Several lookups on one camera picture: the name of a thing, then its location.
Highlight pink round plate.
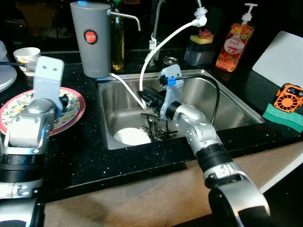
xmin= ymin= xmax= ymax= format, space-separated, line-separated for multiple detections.
xmin=0 ymin=87 xmax=87 ymax=137

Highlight steel cutlery piece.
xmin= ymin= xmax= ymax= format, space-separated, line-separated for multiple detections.
xmin=148 ymin=116 xmax=164 ymax=141
xmin=159 ymin=121 xmax=178 ymax=140

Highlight white bowl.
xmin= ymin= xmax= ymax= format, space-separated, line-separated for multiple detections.
xmin=113 ymin=127 xmax=152 ymax=146

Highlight round metal counter cap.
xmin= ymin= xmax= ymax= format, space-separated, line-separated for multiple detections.
xmin=162 ymin=56 xmax=179 ymax=66

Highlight olive oil bottle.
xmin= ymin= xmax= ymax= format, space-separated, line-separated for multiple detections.
xmin=110 ymin=0 xmax=125 ymax=71

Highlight grey water filter canister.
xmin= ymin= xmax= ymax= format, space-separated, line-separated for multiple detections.
xmin=70 ymin=1 xmax=113 ymax=79

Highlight white printed cup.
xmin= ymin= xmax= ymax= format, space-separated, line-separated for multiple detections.
xmin=13 ymin=47 xmax=42 ymax=76

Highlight dark sponge holder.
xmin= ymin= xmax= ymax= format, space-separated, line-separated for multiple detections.
xmin=184 ymin=35 xmax=216 ymax=67

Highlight white stacked food covers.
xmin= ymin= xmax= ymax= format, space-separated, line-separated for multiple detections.
xmin=0 ymin=40 xmax=17 ymax=93

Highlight chrome gooseneck faucet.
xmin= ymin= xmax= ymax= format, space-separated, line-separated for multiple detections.
xmin=151 ymin=0 xmax=209 ymax=62

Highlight yellow and pink sponge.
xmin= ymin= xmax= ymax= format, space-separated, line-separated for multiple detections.
xmin=190 ymin=28 xmax=214 ymax=47

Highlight stainless steel sink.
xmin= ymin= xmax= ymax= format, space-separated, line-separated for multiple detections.
xmin=97 ymin=71 xmax=266 ymax=151

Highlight green sponge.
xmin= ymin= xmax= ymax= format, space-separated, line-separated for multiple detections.
xmin=262 ymin=103 xmax=303 ymax=133

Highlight thin chrome filter tap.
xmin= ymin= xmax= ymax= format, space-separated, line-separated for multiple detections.
xmin=110 ymin=12 xmax=142 ymax=31

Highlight white cutting board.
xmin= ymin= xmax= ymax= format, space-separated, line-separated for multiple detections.
xmin=252 ymin=31 xmax=303 ymax=88

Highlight peach soap pump bottle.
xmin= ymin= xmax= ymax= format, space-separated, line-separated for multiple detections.
xmin=215 ymin=2 xmax=258 ymax=72

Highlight wide beige cabinet door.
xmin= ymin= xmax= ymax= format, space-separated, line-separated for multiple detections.
xmin=45 ymin=163 xmax=211 ymax=227

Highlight white flexible hose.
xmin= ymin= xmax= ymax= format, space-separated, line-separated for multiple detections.
xmin=110 ymin=17 xmax=209 ymax=110

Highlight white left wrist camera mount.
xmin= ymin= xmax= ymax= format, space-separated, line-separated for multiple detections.
xmin=33 ymin=56 xmax=65 ymax=112

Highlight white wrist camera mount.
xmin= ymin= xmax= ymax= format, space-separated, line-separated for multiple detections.
xmin=160 ymin=65 xmax=183 ymax=119
xmin=33 ymin=56 xmax=65 ymax=112

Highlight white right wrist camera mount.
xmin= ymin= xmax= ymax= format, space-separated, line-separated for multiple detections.
xmin=160 ymin=65 xmax=183 ymax=119

